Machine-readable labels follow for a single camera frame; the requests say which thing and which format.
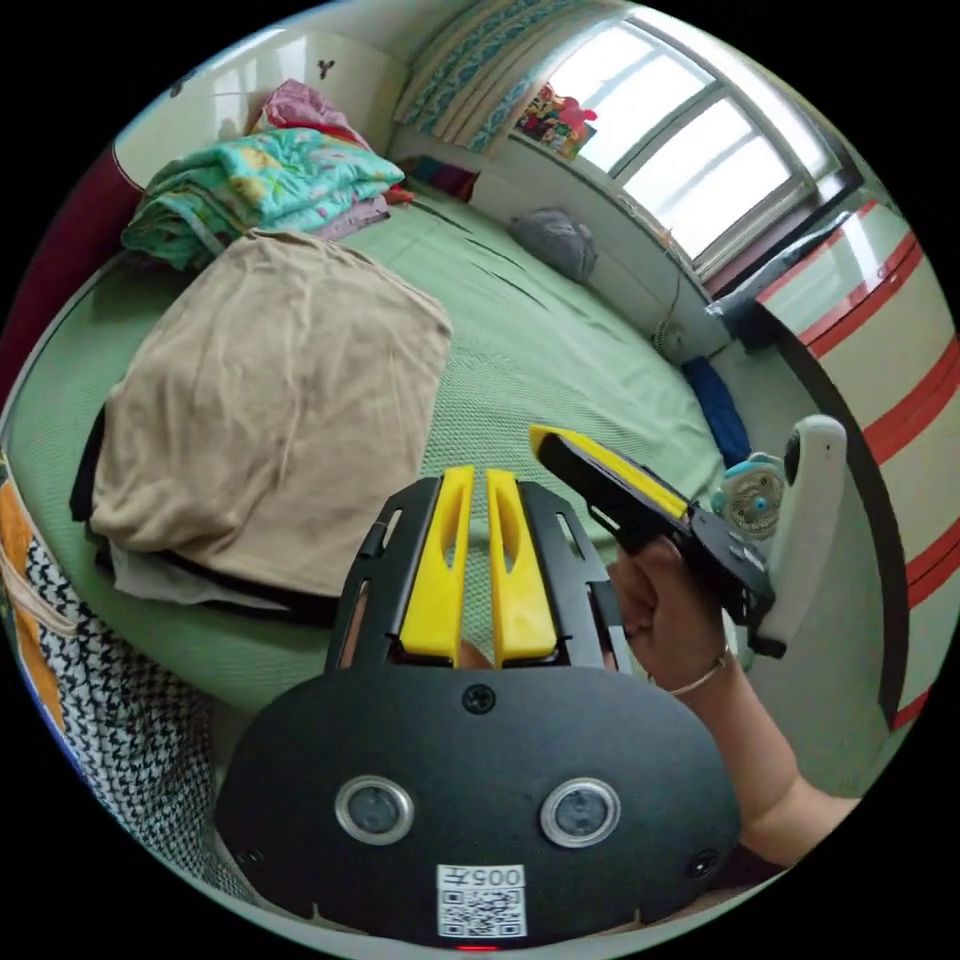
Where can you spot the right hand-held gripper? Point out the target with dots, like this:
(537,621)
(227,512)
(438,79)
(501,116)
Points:
(720,551)

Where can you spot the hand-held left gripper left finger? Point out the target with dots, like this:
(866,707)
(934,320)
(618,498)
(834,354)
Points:
(441,570)

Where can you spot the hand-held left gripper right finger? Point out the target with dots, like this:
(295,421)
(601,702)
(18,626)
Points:
(525,592)

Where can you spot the person's right forearm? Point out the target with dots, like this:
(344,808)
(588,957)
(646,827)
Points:
(765,757)

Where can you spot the dark yellow t-shirt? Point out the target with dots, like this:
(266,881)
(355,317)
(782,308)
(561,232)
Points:
(277,405)

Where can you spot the person's right hand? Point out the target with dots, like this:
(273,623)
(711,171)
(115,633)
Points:
(667,607)

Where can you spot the blue cloth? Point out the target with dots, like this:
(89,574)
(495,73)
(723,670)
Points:
(718,411)

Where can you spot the small light blue fan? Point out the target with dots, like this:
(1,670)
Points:
(750,501)

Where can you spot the small white fan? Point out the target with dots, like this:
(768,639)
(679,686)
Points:
(669,337)

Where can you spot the bed with green mat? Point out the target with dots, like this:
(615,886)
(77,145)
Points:
(540,345)

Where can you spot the grey bag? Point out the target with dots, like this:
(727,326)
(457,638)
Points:
(556,238)

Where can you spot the pile of clothes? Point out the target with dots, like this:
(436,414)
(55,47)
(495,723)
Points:
(187,581)

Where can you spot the white cupboard with red stripes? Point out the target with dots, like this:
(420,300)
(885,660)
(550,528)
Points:
(885,322)

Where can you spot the window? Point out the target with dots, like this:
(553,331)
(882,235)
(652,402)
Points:
(697,150)

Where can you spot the person's body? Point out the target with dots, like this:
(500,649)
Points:
(112,675)

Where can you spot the colourful printed carton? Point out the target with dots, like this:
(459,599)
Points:
(556,118)

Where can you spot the teal printed folded quilt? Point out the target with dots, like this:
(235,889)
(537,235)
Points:
(285,180)

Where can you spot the patterned teal curtain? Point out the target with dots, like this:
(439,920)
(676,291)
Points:
(480,67)

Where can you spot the pink folded blanket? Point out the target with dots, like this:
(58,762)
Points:
(307,109)

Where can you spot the glossy white wardrobe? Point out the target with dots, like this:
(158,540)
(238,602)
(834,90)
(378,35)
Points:
(247,60)

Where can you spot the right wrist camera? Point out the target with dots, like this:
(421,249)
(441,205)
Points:
(806,517)

